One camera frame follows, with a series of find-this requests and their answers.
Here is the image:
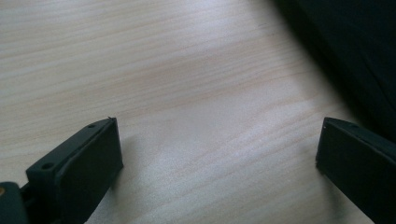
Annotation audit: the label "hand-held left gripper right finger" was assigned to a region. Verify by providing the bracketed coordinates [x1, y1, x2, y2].
[315, 117, 396, 224]

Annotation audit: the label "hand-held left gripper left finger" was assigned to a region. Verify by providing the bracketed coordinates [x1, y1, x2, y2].
[25, 117, 124, 224]

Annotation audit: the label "black pants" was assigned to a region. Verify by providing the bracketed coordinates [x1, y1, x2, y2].
[273, 0, 396, 144]

